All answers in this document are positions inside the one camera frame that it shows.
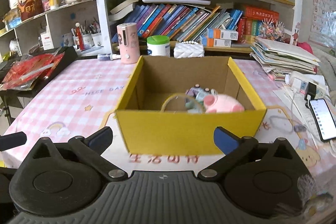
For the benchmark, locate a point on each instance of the smartphone on table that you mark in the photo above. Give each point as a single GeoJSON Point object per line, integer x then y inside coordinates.
{"type": "Point", "coordinates": [323, 118]}

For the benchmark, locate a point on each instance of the stack of papers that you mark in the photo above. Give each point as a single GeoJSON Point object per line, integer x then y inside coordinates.
{"type": "Point", "coordinates": [279, 59]}

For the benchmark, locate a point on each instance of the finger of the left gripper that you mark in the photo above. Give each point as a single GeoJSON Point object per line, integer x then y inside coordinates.
{"type": "Point", "coordinates": [12, 140]}

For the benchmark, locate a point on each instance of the white pen holder cups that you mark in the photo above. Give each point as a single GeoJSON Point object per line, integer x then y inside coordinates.
{"type": "Point", "coordinates": [92, 40]}

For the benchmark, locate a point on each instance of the yellow tape roll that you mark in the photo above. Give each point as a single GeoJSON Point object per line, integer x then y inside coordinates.
{"type": "Point", "coordinates": [175, 103]}

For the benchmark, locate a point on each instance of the pink humidifier cylinder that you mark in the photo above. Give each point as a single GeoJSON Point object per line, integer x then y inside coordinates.
{"type": "Point", "coordinates": [127, 35]}

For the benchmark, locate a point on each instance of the yellow cardboard box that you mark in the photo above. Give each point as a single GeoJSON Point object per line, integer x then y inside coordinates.
{"type": "Point", "coordinates": [157, 117]}

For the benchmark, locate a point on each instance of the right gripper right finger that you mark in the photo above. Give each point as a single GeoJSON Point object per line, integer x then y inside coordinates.
{"type": "Point", "coordinates": [235, 149]}

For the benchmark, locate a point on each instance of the blue spray bottle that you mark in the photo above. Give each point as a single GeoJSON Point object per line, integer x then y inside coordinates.
{"type": "Point", "coordinates": [108, 56]}

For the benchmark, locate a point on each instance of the pink plush pig toy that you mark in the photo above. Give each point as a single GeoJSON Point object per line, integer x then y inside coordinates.
{"type": "Point", "coordinates": [222, 103]}

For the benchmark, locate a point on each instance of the red packaged decorations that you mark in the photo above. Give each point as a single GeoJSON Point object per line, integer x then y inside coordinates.
{"type": "Point", "coordinates": [24, 74]}

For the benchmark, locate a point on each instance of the grey toy car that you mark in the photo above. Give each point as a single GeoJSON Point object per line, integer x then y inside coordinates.
{"type": "Point", "coordinates": [199, 93]}

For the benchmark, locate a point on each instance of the pink checkered tablecloth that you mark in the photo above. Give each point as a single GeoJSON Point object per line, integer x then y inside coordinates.
{"type": "Point", "coordinates": [83, 97]}

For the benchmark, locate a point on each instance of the black electronic keyboard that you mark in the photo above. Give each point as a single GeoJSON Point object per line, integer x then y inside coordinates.
{"type": "Point", "coordinates": [69, 57]}

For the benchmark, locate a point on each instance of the row of leaning books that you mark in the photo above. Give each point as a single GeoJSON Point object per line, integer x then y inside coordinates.
{"type": "Point", "coordinates": [177, 21]}

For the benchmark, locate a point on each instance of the white quilted purse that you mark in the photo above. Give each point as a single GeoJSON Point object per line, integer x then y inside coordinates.
{"type": "Point", "coordinates": [188, 50]}

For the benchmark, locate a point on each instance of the fortune god paper bag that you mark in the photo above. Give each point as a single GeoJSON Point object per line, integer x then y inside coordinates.
{"type": "Point", "coordinates": [30, 8]}

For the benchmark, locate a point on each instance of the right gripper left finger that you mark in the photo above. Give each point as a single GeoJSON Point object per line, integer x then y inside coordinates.
{"type": "Point", "coordinates": [88, 151]}

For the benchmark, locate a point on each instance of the white jar green lid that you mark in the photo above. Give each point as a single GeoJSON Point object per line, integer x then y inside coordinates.
{"type": "Point", "coordinates": [158, 45]}

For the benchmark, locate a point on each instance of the orange white medicine boxes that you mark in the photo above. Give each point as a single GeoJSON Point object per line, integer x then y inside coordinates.
{"type": "Point", "coordinates": [215, 37]}

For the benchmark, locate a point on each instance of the red hanging tassel ornament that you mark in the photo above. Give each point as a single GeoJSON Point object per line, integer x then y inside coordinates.
{"type": "Point", "coordinates": [79, 36]}

